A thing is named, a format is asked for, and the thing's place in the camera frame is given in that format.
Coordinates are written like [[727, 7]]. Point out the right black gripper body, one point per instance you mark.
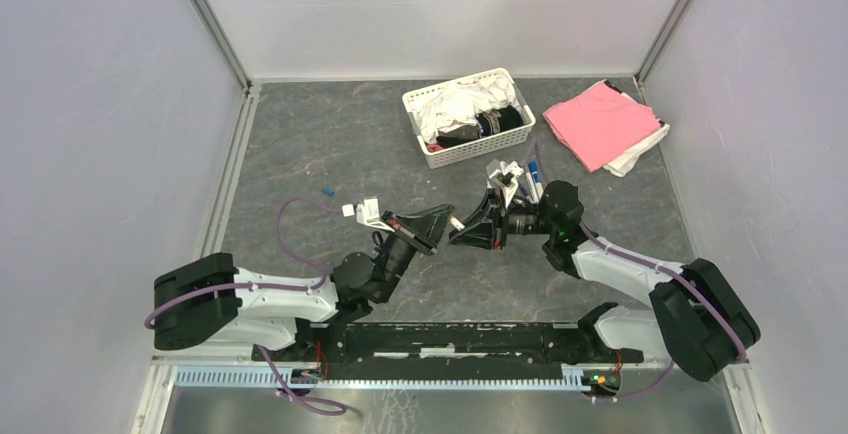
[[497, 221]]

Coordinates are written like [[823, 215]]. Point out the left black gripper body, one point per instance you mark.
[[412, 234]]

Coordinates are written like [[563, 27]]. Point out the white pen blue ends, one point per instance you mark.
[[535, 178]]

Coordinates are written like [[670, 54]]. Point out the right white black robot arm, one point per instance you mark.
[[690, 314]]

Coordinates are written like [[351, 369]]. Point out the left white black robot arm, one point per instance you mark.
[[213, 301]]

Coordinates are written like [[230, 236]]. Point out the black cloth in basket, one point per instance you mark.
[[487, 124]]

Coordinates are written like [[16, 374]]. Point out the white plastic basket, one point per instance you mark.
[[437, 157]]

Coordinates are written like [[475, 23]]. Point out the white cloth in basket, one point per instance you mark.
[[458, 104]]

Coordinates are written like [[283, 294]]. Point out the white cloth under pink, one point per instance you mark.
[[628, 129]]

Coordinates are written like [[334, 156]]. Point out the pink folded cloth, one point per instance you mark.
[[576, 124]]

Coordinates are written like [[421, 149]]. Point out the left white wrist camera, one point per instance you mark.
[[367, 213]]

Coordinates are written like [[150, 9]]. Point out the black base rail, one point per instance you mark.
[[451, 351]]

